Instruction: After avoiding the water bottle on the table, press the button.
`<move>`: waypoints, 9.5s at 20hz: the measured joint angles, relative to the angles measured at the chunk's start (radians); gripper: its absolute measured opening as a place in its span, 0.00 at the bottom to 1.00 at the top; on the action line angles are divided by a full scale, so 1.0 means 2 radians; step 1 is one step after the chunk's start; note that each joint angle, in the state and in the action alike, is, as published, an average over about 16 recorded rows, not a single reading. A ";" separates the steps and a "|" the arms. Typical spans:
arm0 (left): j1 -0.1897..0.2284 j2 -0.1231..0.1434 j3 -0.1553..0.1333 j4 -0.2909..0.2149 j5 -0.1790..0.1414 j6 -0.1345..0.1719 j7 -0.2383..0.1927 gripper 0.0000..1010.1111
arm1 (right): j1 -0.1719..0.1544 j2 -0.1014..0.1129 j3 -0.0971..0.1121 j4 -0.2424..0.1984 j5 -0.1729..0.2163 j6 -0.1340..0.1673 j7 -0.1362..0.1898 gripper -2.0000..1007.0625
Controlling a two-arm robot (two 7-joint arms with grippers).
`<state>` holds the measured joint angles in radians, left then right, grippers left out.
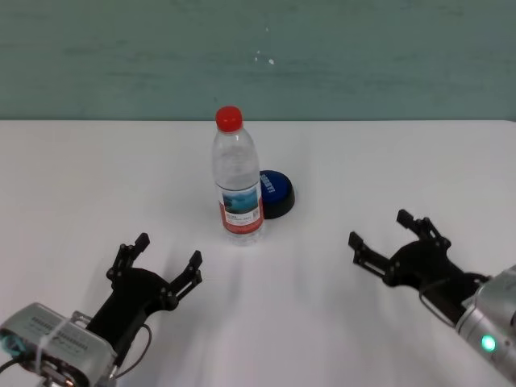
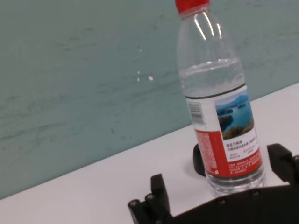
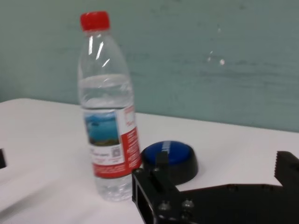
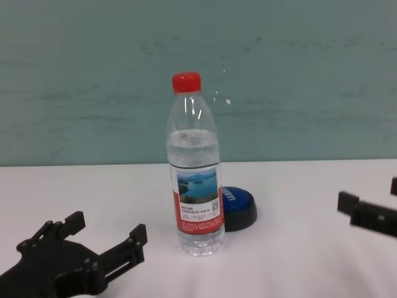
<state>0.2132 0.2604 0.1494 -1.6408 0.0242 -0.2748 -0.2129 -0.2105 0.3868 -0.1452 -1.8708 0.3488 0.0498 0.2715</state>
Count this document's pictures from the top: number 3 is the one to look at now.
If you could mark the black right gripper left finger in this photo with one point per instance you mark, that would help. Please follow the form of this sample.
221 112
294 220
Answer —
161 177

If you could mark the clear water bottle red cap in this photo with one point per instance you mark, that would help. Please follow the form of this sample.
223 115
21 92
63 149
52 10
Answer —
105 140

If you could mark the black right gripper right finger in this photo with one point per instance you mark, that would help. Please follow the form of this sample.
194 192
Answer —
288 170

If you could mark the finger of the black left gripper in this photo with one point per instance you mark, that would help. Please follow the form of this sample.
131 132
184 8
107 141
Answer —
2 158

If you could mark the blue push button black base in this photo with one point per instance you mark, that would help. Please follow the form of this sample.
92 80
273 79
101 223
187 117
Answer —
182 161

